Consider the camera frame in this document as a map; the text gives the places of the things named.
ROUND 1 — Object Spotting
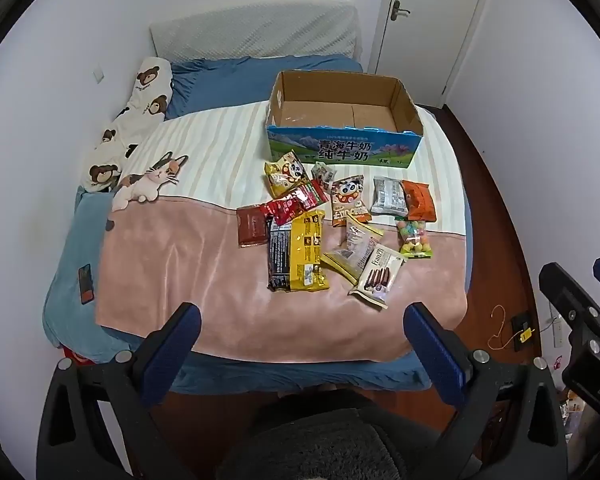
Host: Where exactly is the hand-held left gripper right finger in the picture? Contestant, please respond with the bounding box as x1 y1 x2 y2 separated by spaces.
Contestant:
403 302 567 480

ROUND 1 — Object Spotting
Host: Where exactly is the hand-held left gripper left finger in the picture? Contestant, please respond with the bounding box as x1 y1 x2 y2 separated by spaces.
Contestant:
36 302 202 480

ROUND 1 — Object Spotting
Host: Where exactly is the colourful candy ball bag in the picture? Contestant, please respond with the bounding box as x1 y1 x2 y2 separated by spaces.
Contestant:
396 216 434 260

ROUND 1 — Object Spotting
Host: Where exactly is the red snack packet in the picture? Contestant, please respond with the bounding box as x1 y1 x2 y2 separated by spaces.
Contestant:
265 180 329 226

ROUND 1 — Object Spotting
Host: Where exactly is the printed cardboard box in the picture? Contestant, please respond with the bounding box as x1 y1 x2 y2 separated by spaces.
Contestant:
266 70 425 168

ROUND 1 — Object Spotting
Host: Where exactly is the colourful packet clutter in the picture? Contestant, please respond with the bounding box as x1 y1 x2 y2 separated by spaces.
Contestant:
559 389 600 443

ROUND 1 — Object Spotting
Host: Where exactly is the black floor socket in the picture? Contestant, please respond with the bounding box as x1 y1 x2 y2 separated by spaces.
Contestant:
511 312 535 352

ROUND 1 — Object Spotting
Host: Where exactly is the pink striped blanket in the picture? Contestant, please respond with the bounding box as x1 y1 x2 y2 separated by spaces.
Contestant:
96 101 469 364

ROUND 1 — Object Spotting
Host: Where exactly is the white chocolate stick packet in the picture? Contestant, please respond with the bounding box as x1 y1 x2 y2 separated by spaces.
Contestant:
348 245 405 310

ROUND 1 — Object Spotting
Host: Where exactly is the dark phone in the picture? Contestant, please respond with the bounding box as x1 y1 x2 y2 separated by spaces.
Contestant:
79 263 95 306

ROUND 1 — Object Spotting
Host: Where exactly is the blue bed sheet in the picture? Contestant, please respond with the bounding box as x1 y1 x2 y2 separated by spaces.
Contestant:
42 55 474 394

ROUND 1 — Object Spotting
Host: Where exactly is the white yellow snack packet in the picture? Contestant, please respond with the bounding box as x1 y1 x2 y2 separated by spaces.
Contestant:
321 217 385 284

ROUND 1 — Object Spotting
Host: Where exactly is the brown snack packet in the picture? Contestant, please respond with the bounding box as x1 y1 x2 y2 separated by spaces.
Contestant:
236 205 271 249

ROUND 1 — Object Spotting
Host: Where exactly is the large yellow black snack packet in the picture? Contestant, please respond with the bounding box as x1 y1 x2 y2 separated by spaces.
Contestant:
267 210 330 293

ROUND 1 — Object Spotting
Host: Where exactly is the silver snack packet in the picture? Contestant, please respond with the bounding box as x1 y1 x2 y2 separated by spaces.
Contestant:
370 177 409 216

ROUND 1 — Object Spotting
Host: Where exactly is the orange panda snack packet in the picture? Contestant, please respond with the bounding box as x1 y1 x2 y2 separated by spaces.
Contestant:
330 175 371 228

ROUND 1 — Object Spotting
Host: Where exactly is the small white snack packet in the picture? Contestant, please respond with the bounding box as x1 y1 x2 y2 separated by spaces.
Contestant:
312 161 337 191

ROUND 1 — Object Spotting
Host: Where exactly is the yellow panda snack packet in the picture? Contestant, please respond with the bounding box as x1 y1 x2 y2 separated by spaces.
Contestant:
264 152 311 199

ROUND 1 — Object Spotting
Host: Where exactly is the bear print pillow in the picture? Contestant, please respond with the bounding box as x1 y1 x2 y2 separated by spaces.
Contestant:
77 56 174 194

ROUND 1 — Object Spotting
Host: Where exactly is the blue pillow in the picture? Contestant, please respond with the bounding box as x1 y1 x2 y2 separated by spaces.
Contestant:
165 55 364 121

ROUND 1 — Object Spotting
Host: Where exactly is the white door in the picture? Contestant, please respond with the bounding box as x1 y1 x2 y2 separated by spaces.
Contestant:
369 0 492 107

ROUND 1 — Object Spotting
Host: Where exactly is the grey padded headboard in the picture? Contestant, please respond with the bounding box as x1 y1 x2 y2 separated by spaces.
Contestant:
149 4 361 61

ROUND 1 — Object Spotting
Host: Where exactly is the orange cable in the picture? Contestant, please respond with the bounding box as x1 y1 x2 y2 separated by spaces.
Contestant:
487 305 517 351

